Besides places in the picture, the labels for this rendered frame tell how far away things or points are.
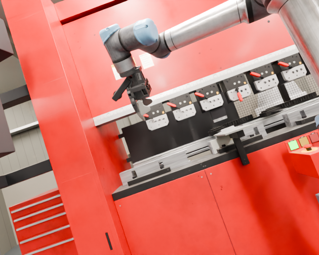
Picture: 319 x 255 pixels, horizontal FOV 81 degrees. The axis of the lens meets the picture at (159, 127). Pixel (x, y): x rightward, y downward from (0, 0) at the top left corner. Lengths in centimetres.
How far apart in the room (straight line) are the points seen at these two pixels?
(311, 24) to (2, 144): 101
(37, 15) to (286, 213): 195
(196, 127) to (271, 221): 95
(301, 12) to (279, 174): 102
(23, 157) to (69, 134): 427
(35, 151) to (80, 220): 414
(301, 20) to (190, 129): 146
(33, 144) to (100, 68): 408
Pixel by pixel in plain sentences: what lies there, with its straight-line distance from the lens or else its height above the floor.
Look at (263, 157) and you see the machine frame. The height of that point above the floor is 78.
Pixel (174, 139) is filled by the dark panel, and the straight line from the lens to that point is 183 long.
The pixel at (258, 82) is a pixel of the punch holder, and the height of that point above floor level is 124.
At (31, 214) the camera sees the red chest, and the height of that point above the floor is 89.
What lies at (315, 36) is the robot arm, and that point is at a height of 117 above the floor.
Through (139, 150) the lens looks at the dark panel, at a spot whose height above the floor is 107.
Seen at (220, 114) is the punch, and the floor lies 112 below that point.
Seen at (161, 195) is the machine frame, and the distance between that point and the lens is 123.
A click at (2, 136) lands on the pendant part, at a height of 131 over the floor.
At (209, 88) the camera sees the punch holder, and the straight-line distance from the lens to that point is 137.
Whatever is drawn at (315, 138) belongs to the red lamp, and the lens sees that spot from 136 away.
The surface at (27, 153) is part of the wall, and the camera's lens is 541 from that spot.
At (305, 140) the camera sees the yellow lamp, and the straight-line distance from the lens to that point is 133.
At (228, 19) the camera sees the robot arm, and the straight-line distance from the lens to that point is 69.
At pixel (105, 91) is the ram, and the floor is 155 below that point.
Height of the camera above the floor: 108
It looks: 4 degrees up
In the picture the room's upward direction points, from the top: 20 degrees counter-clockwise
